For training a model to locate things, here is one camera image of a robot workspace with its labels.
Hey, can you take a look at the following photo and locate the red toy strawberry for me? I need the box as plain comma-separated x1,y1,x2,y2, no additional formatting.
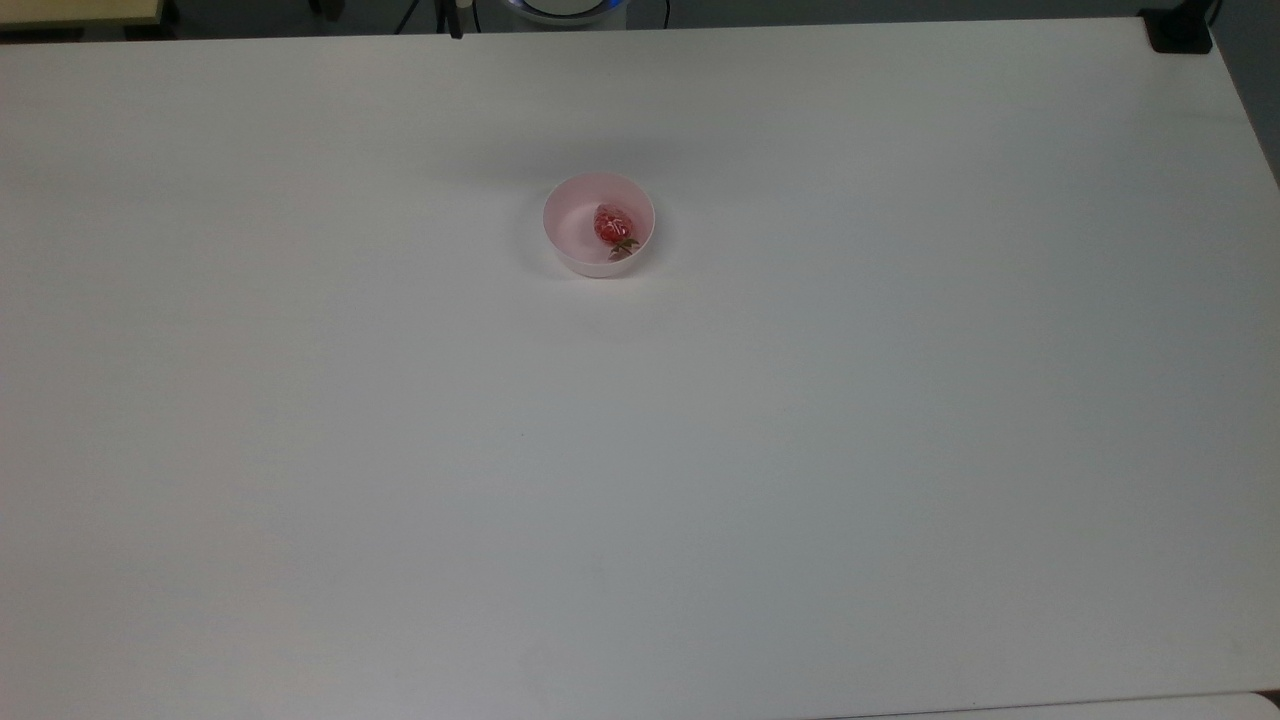
593,204,641,263

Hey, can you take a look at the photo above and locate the pink plastic bowl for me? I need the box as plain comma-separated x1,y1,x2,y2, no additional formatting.
543,172,656,279

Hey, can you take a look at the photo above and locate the black table clamp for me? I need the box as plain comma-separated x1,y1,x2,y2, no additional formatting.
1140,0,1223,55

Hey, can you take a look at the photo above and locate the beige wooden table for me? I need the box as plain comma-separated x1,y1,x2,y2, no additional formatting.
0,0,165,31

